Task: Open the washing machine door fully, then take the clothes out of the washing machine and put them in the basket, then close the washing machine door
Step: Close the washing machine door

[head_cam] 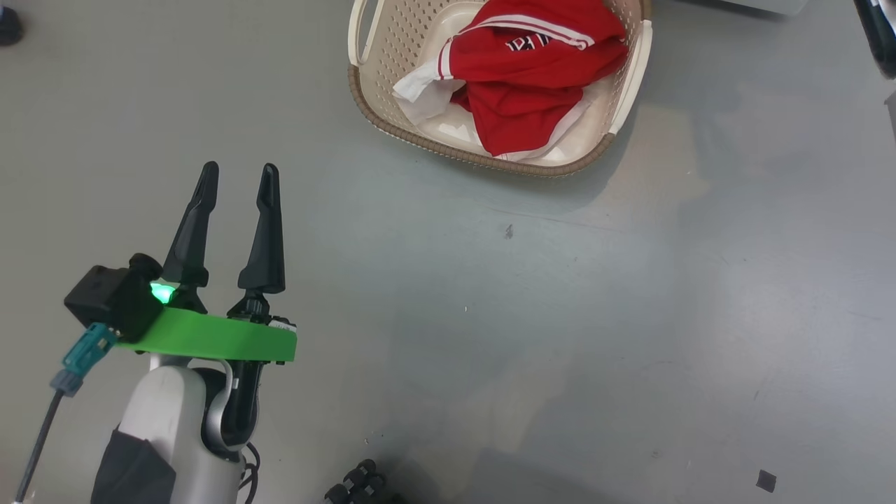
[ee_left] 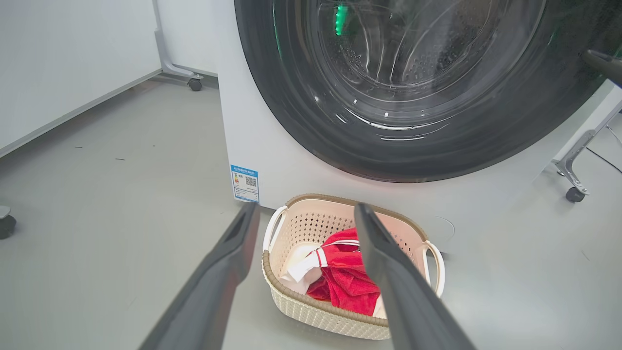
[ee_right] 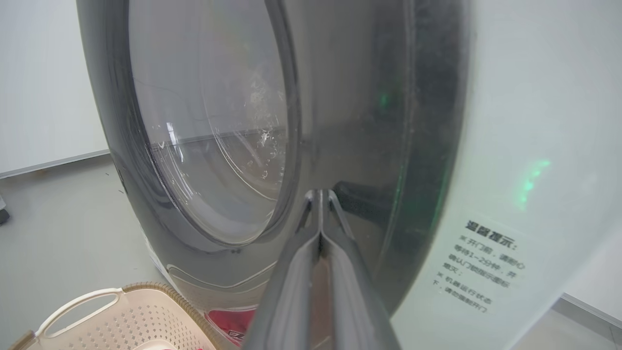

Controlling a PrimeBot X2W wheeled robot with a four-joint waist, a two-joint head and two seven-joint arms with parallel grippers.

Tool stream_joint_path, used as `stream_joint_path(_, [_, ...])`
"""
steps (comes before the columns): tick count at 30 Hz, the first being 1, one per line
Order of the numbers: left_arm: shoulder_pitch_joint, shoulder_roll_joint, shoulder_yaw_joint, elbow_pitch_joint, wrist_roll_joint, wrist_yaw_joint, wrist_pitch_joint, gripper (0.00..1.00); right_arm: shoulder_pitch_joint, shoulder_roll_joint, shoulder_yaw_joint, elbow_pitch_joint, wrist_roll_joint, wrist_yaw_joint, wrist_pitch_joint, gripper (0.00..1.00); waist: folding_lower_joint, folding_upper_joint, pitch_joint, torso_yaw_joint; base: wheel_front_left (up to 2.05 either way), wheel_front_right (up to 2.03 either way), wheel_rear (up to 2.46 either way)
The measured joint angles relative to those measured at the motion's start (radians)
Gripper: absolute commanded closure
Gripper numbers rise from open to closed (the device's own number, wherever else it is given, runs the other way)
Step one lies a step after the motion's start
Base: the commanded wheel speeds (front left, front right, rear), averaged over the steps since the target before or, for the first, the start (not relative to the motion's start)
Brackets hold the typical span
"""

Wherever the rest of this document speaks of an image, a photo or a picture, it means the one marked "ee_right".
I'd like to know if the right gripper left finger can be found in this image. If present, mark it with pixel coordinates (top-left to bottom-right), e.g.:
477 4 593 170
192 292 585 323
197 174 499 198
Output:
242 189 324 350

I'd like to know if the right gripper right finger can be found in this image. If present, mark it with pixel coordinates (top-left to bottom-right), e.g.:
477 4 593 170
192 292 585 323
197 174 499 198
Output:
320 189 402 350

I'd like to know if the glass washing machine door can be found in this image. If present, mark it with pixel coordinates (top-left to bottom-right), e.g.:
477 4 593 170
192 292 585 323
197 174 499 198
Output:
75 0 471 337

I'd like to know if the cream perforated laundry basket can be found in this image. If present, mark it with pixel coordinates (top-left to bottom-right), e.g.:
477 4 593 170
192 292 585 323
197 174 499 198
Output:
9 281 235 350

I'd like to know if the white front-load washing machine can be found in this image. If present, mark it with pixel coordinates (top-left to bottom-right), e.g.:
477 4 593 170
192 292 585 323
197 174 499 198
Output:
389 0 622 350

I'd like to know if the printed text notice sticker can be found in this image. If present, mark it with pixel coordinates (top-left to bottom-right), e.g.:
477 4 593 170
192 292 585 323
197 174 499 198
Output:
432 218 528 315

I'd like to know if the white partition panel on casters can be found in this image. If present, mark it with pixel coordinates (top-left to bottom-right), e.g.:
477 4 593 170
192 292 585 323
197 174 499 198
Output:
0 0 110 226

